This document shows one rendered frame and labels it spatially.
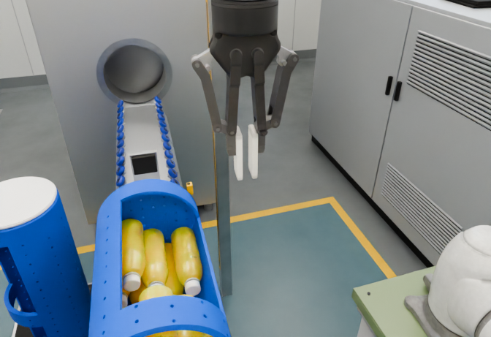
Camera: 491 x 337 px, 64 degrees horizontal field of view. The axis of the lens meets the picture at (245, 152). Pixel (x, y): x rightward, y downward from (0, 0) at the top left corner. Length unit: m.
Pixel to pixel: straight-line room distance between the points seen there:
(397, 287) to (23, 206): 1.16
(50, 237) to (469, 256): 1.23
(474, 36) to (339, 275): 1.47
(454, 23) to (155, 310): 1.88
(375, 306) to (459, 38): 1.46
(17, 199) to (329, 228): 1.96
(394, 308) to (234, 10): 0.84
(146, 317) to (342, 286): 1.80
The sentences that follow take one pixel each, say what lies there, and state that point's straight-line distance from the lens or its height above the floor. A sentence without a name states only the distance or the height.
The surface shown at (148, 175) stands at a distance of 1.57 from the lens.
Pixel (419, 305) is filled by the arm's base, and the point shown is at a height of 1.06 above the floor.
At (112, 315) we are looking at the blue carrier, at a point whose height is 1.21.
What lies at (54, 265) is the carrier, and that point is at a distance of 1.56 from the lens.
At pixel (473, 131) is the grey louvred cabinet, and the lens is 2.15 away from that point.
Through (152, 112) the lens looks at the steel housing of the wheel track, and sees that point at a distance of 2.19.
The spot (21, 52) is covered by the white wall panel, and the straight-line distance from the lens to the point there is 5.50.
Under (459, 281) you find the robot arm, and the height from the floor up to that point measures 1.24.
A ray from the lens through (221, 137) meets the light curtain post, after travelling 1.68.
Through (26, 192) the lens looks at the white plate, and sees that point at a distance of 1.54.
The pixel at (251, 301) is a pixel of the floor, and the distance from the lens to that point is 2.34.
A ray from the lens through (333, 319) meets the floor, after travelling 2.32.
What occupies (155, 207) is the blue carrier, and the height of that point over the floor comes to 1.13.
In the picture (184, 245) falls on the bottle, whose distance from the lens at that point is 1.10.
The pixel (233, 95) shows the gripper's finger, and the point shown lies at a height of 1.66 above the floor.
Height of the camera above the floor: 1.85
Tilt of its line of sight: 32 degrees down
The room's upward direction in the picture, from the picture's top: straight up
